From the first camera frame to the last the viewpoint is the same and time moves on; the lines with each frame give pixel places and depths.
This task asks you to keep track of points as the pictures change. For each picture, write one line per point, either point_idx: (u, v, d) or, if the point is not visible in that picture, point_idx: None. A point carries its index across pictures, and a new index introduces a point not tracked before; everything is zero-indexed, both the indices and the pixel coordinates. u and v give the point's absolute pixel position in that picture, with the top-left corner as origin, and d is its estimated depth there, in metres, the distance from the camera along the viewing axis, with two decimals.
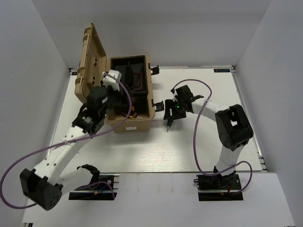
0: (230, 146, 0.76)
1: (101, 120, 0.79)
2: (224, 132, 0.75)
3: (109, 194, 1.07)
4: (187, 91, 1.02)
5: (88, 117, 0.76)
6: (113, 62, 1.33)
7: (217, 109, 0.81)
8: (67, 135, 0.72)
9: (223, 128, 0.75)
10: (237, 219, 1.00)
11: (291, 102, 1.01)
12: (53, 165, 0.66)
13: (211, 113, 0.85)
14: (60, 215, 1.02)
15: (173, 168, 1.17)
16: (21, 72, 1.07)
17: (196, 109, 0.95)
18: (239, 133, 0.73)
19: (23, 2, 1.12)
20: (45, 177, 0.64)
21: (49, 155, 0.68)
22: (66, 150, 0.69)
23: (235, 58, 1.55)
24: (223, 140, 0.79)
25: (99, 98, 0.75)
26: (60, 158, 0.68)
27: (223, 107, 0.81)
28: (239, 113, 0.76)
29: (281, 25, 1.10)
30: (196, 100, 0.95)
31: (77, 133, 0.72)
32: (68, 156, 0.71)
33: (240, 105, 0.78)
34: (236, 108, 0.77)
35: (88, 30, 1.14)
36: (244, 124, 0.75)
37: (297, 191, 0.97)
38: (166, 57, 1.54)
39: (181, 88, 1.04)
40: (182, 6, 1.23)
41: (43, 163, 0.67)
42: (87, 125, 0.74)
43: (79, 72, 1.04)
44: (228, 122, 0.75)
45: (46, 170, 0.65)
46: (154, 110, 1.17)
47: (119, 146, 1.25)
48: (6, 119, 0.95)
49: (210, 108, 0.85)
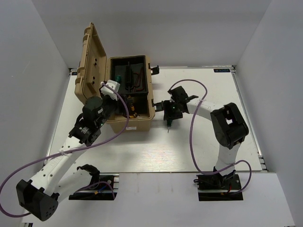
0: (227, 145, 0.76)
1: (97, 130, 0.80)
2: (220, 132, 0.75)
3: (109, 194, 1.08)
4: (182, 91, 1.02)
5: (85, 127, 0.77)
6: (113, 62, 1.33)
7: (212, 109, 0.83)
8: (64, 146, 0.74)
9: (219, 127, 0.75)
10: (237, 219, 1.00)
11: (291, 102, 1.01)
12: (49, 176, 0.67)
13: (207, 112, 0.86)
14: (60, 215, 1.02)
15: (173, 168, 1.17)
16: (21, 72, 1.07)
17: (191, 110, 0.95)
18: (235, 130, 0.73)
19: (23, 2, 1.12)
20: (41, 188, 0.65)
21: (45, 166, 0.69)
22: (63, 161, 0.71)
23: (235, 58, 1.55)
24: (219, 139, 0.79)
25: (95, 109, 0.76)
26: (56, 169, 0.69)
27: (218, 106, 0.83)
28: (234, 111, 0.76)
29: (281, 25, 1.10)
30: (191, 100, 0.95)
31: (74, 144, 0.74)
32: (65, 166, 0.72)
33: (234, 103, 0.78)
34: (230, 107, 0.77)
35: (88, 30, 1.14)
36: (238, 122, 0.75)
37: (297, 191, 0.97)
38: (167, 57, 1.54)
39: (176, 89, 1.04)
40: (182, 6, 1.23)
41: (40, 174, 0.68)
42: (84, 135, 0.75)
43: (79, 72, 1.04)
44: (223, 121, 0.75)
45: (42, 182, 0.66)
46: (154, 110, 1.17)
47: (119, 146, 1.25)
48: (6, 119, 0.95)
49: (205, 107, 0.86)
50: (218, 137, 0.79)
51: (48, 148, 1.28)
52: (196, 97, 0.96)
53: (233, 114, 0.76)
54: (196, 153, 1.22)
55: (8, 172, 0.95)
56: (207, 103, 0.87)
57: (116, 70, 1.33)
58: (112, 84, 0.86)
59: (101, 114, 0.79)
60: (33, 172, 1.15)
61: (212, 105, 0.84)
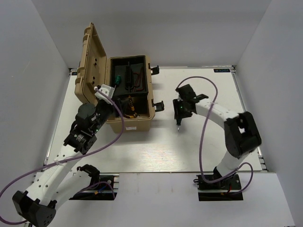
0: (237, 155, 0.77)
1: (93, 136, 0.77)
2: (232, 142, 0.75)
3: (109, 194, 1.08)
4: (190, 90, 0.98)
5: (80, 135, 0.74)
6: (113, 62, 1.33)
7: (225, 116, 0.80)
8: (59, 155, 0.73)
9: (231, 136, 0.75)
10: (237, 219, 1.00)
11: (291, 102, 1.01)
12: (44, 187, 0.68)
13: (218, 118, 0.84)
14: (60, 215, 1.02)
15: (173, 168, 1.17)
16: (21, 72, 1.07)
17: (200, 111, 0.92)
18: (247, 141, 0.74)
19: (23, 2, 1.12)
20: (36, 199, 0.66)
21: (41, 177, 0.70)
22: (58, 171, 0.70)
23: (235, 58, 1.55)
24: (229, 149, 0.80)
25: (88, 117, 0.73)
26: (51, 180, 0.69)
27: (231, 113, 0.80)
28: (249, 120, 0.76)
29: (281, 25, 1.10)
30: (201, 100, 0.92)
31: (69, 152, 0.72)
32: (61, 175, 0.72)
33: (250, 112, 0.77)
34: (245, 115, 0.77)
35: (88, 30, 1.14)
36: (253, 133, 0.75)
37: (297, 191, 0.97)
38: (167, 57, 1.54)
39: (184, 88, 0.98)
40: (182, 6, 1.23)
41: (35, 184, 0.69)
42: (79, 143, 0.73)
43: (79, 72, 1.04)
44: (236, 131, 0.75)
45: (38, 192, 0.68)
46: (154, 110, 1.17)
47: (119, 146, 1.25)
48: (6, 118, 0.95)
49: (218, 113, 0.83)
50: (228, 145, 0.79)
51: (48, 148, 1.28)
52: (206, 98, 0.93)
53: (248, 123, 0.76)
54: (196, 153, 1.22)
55: (8, 171, 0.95)
56: (219, 109, 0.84)
57: (116, 70, 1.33)
58: (106, 90, 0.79)
59: (96, 120, 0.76)
60: (33, 172, 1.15)
61: (226, 112, 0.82)
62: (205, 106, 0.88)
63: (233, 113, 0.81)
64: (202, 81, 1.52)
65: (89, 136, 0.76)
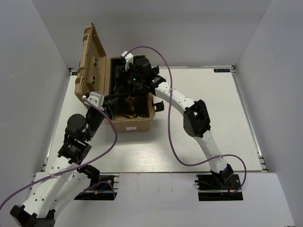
0: (193, 135, 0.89)
1: (87, 146, 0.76)
2: (190, 126, 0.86)
3: (109, 193, 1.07)
4: (151, 69, 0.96)
5: (74, 145, 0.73)
6: (112, 62, 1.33)
7: (183, 104, 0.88)
8: (54, 168, 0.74)
9: (189, 123, 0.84)
10: (237, 219, 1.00)
11: (291, 102, 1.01)
12: (41, 200, 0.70)
13: (177, 105, 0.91)
14: (61, 215, 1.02)
15: (173, 168, 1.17)
16: (21, 72, 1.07)
17: (158, 94, 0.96)
18: (200, 123, 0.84)
19: (23, 2, 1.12)
20: (33, 213, 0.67)
21: (37, 190, 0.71)
22: (54, 184, 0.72)
23: (235, 58, 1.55)
24: (187, 130, 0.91)
25: (78, 129, 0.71)
26: (47, 193, 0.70)
27: (188, 101, 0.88)
28: (202, 107, 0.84)
29: (282, 25, 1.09)
30: (159, 85, 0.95)
31: (64, 164, 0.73)
32: (57, 187, 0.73)
33: (202, 100, 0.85)
34: (200, 104, 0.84)
35: (88, 30, 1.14)
36: (205, 117, 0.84)
37: (297, 190, 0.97)
38: (167, 57, 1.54)
39: (144, 66, 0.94)
40: (182, 6, 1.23)
41: (31, 198, 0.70)
42: (73, 154, 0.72)
43: (79, 72, 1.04)
44: (192, 119, 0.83)
45: (34, 207, 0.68)
46: (154, 110, 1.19)
47: (118, 146, 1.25)
48: (6, 119, 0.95)
49: (177, 100, 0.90)
50: (185, 127, 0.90)
51: (48, 148, 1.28)
52: (164, 81, 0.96)
53: (201, 110, 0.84)
54: (196, 153, 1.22)
55: (8, 171, 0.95)
56: (178, 97, 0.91)
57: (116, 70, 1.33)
58: (96, 99, 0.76)
59: (86, 131, 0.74)
60: (33, 172, 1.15)
61: (183, 100, 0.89)
62: (165, 92, 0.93)
63: (189, 100, 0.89)
64: (201, 80, 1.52)
65: (84, 146, 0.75)
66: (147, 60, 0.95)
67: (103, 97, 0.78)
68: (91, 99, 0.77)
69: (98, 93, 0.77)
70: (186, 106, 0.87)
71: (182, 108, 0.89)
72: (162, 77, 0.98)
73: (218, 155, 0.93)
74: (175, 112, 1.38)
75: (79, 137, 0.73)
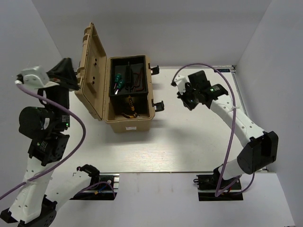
0: (247, 171, 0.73)
1: (59, 140, 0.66)
2: (247, 161, 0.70)
3: (109, 193, 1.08)
4: (205, 78, 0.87)
5: (42, 143, 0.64)
6: (113, 62, 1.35)
7: (247, 130, 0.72)
8: (29, 171, 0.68)
9: (249, 157, 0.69)
10: (237, 220, 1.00)
11: (291, 101, 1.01)
12: (24, 207, 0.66)
13: (238, 130, 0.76)
14: (61, 215, 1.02)
15: (173, 168, 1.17)
16: (21, 72, 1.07)
17: (214, 108, 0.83)
18: (262, 161, 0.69)
19: (22, 3, 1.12)
20: (21, 220, 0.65)
21: (19, 196, 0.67)
22: (32, 189, 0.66)
23: (235, 58, 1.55)
24: (240, 162, 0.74)
25: (35, 126, 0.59)
26: (28, 200, 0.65)
27: (255, 129, 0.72)
28: (273, 143, 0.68)
29: (281, 25, 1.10)
30: (218, 98, 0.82)
31: (38, 168, 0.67)
32: (37, 191, 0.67)
33: (276, 135, 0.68)
34: (270, 136, 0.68)
35: (88, 30, 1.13)
36: (271, 154, 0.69)
37: (297, 190, 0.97)
38: (167, 58, 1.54)
39: (197, 74, 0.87)
40: (182, 5, 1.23)
41: (16, 205, 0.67)
42: (44, 152, 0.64)
43: (79, 72, 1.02)
44: (257, 157, 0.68)
45: (20, 213, 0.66)
46: (153, 109, 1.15)
47: (119, 146, 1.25)
48: (6, 119, 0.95)
49: (239, 125, 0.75)
50: (240, 160, 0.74)
51: None
52: (225, 93, 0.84)
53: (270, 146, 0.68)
54: (196, 153, 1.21)
55: (8, 171, 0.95)
56: (243, 120, 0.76)
57: (116, 70, 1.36)
58: (32, 76, 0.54)
59: (51, 126, 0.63)
60: None
61: (249, 126, 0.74)
62: (226, 109, 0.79)
63: (256, 129, 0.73)
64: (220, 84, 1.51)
65: (56, 141, 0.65)
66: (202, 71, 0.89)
67: (40, 69, 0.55)
68: (27, 81, 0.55)
69: (28, 73, 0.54)
70: (252, 135, 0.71)
71: (244, 136, 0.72)
72: (222, 87, 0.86)
73: (238, 177, 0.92)
74: (175, 112, 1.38)
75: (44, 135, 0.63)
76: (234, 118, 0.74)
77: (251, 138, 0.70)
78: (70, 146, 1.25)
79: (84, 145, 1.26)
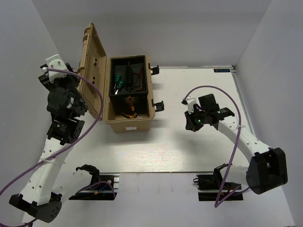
0: (257, 193, 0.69)
1: (78, 123, 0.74)
2: (256, 178, 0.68)
3: (109, 193, 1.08)
4: (213, 101, 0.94)
5: (63, 125, 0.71)
6: (112, 62, 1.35)
7: (253, 146, 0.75)
8: (45, 152, 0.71)
9: (256, 175, 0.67)
10: (237, 219, 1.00)
11: (291, 102, 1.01)
12: (38, 187, 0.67)
13: (244, 147, 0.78)
14: (62, 214, 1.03)
15: (174, 167, 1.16)
16: (22, 72, 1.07)
17: (222, 128, 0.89)
18: (272, 180, 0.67)
19: (23, 3, 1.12)
20: (33, 201, 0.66)
21: (32, 178, 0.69)
22: (49, 169, 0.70)
23: (235, 58, 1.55)
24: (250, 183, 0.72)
25: (62, 105, 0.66)
26: (43, 179, 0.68)
27: (261, 145, 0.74)
28: (280, 159, 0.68)
29: (281, 25, 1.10)
30: (225, 118, 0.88)
31: (56, 147, 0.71)
32: (53, 172, 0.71)
33: (283, 152, 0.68)
34: (276, 152, 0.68)
35: (88, 30, 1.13)
36: (281, 172, 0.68)
37: (297, 190, 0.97)
38: (167, 57, 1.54)
39: (206, 97, 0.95)
40: (182, 6, 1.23)
41: (29, 187, 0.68)
42: (64, 132, 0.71)
43: (79, 72, 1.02)
44: (264, 173, 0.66)
45: (33, 195, 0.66)
46: (153, 109, 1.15)
47: (119, 146, 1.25)
48: (6, 119, 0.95)
49: (244, 141, 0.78)
50: (250, 179, 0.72)
51: None
52: (231, 115, 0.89)
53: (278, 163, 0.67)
54: (196, 153, 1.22)
55: (9, 171, 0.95)
56: (248, 137, 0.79)
57: (117, 70, 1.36)
58: (57, 61, 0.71)
59: (74, 106, 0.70)
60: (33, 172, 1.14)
61: (254, 142, 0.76)
62: (231, 128, 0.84)
63: (262, 144, 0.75)
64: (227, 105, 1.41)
65: (75, 124, 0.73)
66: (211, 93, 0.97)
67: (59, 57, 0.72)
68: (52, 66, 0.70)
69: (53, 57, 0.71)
70: (257, 151, 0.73)
71: (250, 151, 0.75)
72: (229, 109, 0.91)
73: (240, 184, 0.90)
74: (175, 112, 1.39)
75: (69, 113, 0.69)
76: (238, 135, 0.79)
77: (256, 152, 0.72)
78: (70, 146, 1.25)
79: (84, 145, 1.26)
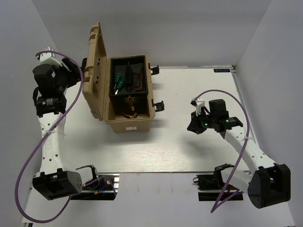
0: (257, 205, 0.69)
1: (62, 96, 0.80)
2: (257, 191, 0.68)
3: (109, 194, 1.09)
4: (224, 109, 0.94)
5: (49, 100, 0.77)
6: (112, 62, 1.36)
7: (258, 160, 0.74)
8: (44, 127, 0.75)
9: (258, 187, 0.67)
10: (237, 219, 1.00)
11: (291, 101, 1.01)
12: (55, 156, 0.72)
13: (248, 159, 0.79)
14: (61, 215, 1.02)
15: (173, 168, 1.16)
16: (21, 73, 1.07)
17: (229, 137, 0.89)
18: (274, 195, 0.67)
19: (23, 3, 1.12)
20: (58, 168, 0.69)
21: (44, 153, 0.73)
22: (56, 138, 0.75)
23: (235, 58, 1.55)
24: (251, 195, 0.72)
25: (48, 71, 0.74)
26: (56, 149, 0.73)
27: (266, 160, 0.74)
28: (284, 177, 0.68)
29: (281, 24, 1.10)
30: (233, 127, 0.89)
31: (53, 119, 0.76)
32: (60, 142, 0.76)
33: (288, 169, 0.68)
34: (280, 169, 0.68)
35: (95, 30, 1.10)
36: (284, 190, 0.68)
37: (297, 190, 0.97)
38: (167, 58, 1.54)
39: (217, 103, 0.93)
40: (182, 5, 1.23)
41: (46, 162, 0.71)
42: (52, 104, 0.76)
43: (88, 71, 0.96)
44: (267, 187, 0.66)
45: (55, 164, 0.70)
46: (153, 109, 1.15)
47: (118, 146, 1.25)
48: (6, 119, 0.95)
49: (250, 154, 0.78)
50: (251, 192, 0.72)
51: None
52: (239, 125, 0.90)
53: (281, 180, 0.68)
54: (196, 153, 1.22)
55: (9, 172, 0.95)
56: (254, 150, 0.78)
57: (117, 70, 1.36)
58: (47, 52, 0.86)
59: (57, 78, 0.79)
60: (33, 172, 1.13)
61: (260, 156, 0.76)
62: (238, 138, 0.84)
63: (267, 160, 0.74)
64: (228, 109, 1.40)
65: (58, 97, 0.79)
66: (222, 100, 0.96)
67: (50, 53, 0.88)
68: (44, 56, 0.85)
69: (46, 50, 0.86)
70: (262, 165, 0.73)
71: (253, 165, 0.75)
72: (238, 119, 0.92)
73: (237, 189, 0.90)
74: (175, 112, 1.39)
75: (55, 83, 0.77)
76: (244, 146, 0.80)
77: (260, 167, 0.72)
78: (70, 146, 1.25)
79: (84, 145, 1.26)
